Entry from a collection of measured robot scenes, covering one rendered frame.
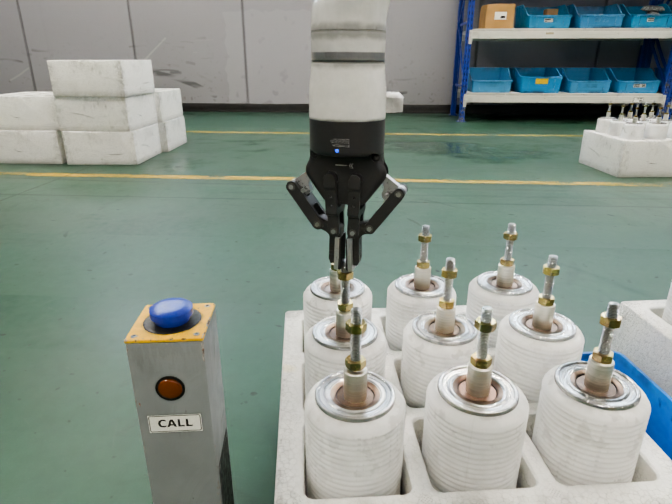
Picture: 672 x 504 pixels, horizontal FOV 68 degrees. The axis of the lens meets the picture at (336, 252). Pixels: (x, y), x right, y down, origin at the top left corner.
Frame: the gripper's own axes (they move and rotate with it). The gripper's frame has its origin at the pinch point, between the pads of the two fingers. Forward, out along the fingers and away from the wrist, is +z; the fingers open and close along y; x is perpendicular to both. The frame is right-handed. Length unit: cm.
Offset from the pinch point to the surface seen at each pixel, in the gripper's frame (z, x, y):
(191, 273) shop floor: 35, 61, -59
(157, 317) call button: 2.7, -14.5, -13.9
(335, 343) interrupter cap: 10.0, -2.8, -0.3
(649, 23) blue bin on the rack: -52, 476, 145
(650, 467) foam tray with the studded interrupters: 17.4, -4.4, 32.0
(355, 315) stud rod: 1.5, -11.3, 3.9
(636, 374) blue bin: 24, 23, 39
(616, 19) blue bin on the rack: -55, 466, 116
